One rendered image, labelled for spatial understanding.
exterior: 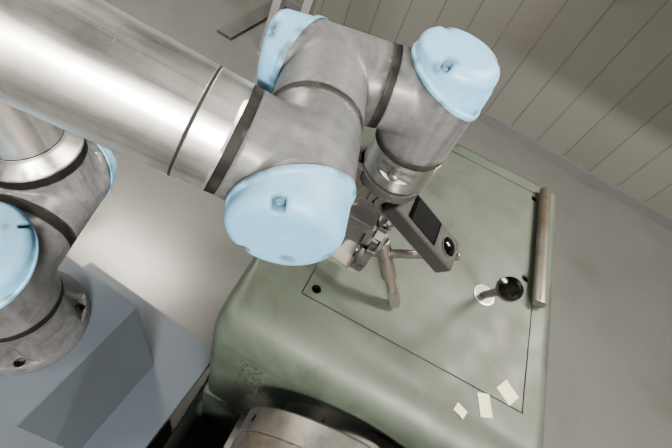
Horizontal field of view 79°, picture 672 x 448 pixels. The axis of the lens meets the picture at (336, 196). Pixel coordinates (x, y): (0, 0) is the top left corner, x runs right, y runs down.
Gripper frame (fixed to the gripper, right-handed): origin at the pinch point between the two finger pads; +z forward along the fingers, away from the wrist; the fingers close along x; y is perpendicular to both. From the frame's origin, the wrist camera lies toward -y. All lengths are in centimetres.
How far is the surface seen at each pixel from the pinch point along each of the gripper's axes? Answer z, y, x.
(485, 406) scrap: 2.8, -24.0, 8.6
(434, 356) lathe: 2.9, -15.6, 5.7
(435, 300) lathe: 2.9, -13.6, -2.7
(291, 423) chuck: 8.4, -1.6, 20.8
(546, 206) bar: 0.8, -29.2, -33.0
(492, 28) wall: 65, -23, -259
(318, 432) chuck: 6.2, -4.9, 20.6
